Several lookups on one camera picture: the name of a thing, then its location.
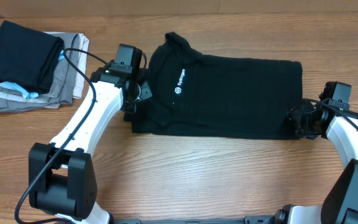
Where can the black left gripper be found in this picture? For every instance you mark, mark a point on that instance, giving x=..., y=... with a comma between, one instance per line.
x=146, y=92

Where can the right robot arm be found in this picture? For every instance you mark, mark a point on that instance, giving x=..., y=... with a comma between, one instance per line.
x=333, y=120

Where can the black polo shirt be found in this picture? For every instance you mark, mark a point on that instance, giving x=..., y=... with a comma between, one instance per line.
x=194, y=94

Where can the black folded garment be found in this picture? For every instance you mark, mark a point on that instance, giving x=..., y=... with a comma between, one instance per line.
x=28, y=57

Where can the white folded garment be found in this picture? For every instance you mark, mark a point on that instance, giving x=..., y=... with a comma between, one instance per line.
x=82, y=60

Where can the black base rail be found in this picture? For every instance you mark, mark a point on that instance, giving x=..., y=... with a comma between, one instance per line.
x=261, y=219

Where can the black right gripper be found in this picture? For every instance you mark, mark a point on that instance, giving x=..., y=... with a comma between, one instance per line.
x=295, y=116

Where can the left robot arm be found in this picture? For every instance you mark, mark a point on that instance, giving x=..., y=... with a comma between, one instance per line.
x=62, y=181

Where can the light blue cloth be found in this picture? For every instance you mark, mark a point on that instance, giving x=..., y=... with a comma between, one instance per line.
x=61, y=76

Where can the grey folded garment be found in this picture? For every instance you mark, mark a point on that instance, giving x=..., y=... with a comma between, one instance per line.
x=66, y=97

